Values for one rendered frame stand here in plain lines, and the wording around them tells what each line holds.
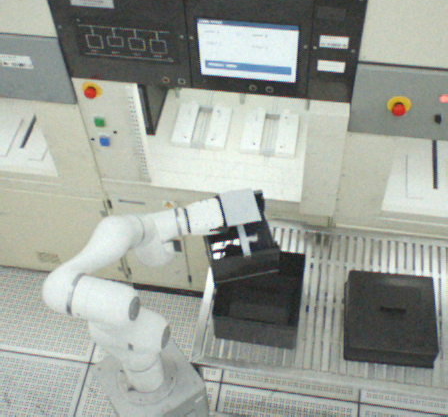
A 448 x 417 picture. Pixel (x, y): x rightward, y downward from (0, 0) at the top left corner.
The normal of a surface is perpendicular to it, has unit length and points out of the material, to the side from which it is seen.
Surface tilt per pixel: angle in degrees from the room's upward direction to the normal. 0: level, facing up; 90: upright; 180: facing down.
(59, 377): 0
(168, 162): 0
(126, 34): 90
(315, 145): 90
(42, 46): 90
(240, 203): 0
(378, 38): 90
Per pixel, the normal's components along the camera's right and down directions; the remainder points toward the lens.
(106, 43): -0.16, 0.80
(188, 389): -0.04, -0.59
